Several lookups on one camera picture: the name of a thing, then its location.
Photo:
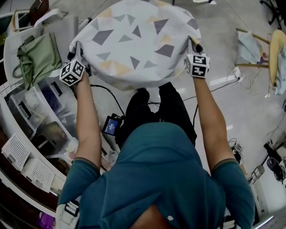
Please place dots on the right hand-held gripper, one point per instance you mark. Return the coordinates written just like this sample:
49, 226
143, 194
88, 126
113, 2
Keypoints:
197, 66

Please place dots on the wooden frame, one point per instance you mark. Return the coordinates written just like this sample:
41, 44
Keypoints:
257, 65

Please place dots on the green fabric bag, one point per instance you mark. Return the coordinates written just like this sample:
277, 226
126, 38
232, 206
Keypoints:
38, 58

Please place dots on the light blue cloth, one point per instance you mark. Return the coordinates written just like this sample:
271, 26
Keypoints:
249, 48

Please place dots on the person's teal shirt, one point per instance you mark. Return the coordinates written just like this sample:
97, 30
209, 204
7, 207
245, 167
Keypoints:
156, 174

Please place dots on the person's black trousers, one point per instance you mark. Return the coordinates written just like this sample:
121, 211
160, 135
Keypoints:
156, 111

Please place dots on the white perforated basket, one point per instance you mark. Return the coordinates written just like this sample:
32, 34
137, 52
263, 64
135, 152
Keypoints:
15, 152
39, 174

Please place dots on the black office chair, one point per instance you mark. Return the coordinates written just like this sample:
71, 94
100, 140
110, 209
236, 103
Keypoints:
273, 11

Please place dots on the white chair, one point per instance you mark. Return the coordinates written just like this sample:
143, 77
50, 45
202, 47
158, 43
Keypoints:
11, 49

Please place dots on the white triangle-patterned cloth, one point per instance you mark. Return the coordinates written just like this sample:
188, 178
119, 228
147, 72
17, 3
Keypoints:
134, 44

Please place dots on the small black screen device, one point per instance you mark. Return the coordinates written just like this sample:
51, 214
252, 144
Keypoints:
111, 126

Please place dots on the clear plastic storage bin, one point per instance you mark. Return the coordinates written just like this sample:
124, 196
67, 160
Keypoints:
58, 105
20, 116
55, 138

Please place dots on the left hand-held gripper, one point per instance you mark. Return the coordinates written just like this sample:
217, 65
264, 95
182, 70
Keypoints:
72, 72

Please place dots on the yellow chair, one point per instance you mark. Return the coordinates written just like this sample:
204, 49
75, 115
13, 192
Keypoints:
276, 51

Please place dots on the person's left forearm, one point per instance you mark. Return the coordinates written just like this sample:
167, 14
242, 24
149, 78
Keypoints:
88, 120

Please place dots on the white power strip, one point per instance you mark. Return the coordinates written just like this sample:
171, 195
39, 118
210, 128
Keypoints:
238, 73

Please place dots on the brown bag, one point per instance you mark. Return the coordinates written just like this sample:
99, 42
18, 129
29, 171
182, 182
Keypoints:
39, 11

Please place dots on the person's right forearm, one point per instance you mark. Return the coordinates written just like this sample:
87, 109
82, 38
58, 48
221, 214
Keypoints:
210, 120

